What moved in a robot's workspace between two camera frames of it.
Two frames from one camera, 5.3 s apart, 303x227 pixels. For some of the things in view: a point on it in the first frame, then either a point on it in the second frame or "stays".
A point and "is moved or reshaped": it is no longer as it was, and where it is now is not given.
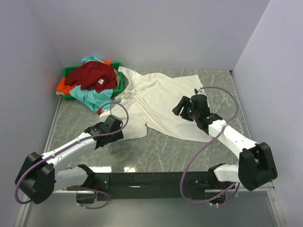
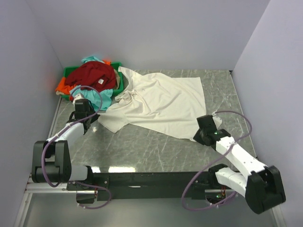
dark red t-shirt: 95,75 stays
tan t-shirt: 117,80 stays
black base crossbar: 149,185 stays
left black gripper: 117,136 -> 94,117
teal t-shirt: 92,97 stays
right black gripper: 185,102 -> 197,138
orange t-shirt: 64,87 stays
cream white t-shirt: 149,100 is moved or reshaped
